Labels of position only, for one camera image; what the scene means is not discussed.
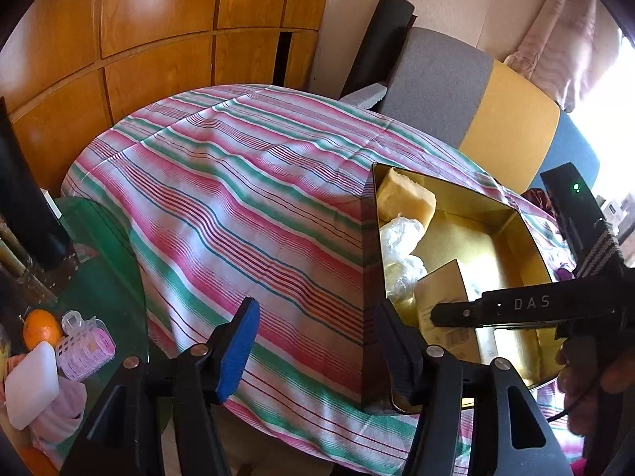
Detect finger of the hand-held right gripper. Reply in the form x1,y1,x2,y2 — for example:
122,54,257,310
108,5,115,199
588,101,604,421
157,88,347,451
431,297,489,329

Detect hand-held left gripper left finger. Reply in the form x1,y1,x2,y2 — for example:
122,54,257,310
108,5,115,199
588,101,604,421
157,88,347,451
60,297,261,476

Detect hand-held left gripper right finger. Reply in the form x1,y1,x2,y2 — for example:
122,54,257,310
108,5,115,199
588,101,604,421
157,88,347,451
374,299,576,476

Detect small cream carton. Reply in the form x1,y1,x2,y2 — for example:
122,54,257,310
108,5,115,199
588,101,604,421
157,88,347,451
416,259,482,353

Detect brown gift box gold inside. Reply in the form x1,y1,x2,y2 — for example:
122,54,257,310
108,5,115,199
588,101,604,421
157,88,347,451
360,161,579,415

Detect yellow sponge block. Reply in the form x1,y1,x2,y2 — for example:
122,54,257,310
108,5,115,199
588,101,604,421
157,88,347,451
375,167,437,225

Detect person's right hand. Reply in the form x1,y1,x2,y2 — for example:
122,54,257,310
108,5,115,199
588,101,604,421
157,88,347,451
554,344,635,438

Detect crumpled clear plastic bag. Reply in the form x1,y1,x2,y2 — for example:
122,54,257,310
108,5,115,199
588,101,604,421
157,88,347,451
379,215,428,303

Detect dark red cloth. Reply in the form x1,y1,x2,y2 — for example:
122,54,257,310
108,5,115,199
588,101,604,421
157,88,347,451
526,187,561,220

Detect pink hair rollers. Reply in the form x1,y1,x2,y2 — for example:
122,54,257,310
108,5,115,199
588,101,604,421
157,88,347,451
56,310,117,380

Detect pink green striped tablecloth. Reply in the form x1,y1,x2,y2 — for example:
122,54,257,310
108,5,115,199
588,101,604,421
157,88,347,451
60,84,579,459

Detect green glass side table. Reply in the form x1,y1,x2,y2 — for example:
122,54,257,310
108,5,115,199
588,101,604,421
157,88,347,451
0,196,174,476

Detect pink folded cloth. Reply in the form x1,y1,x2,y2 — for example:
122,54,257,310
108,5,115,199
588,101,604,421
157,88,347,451
30,382,90,457

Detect orange fruit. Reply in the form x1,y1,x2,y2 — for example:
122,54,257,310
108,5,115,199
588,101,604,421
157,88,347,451
22,309,64,352

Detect white foam block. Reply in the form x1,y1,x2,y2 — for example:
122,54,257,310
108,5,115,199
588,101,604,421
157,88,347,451
4,341,60,431

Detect small white box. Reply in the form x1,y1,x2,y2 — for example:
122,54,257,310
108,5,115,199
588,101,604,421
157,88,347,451
42,188,63,220

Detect grey yellow blue upholstered chair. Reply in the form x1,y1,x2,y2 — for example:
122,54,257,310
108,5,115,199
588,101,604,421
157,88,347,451
342,26,603,194

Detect tall black cylinder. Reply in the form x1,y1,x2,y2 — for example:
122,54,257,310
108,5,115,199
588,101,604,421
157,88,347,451
0,96,71,271

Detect pink patterned curtain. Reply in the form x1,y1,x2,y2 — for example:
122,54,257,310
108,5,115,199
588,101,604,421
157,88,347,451
503,0,622,112

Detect black rolled mat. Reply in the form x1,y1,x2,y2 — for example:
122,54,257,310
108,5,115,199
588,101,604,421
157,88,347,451
339,0,416,101

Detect wooden panelled cabinet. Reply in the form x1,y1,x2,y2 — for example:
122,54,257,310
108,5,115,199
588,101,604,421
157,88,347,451
0,0,338,196

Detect striped woven strap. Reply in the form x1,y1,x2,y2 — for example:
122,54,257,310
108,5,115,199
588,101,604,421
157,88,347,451
577,228,622,279

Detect black cable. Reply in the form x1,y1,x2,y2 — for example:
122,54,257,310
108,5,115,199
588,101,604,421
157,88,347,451
550,372,598,420

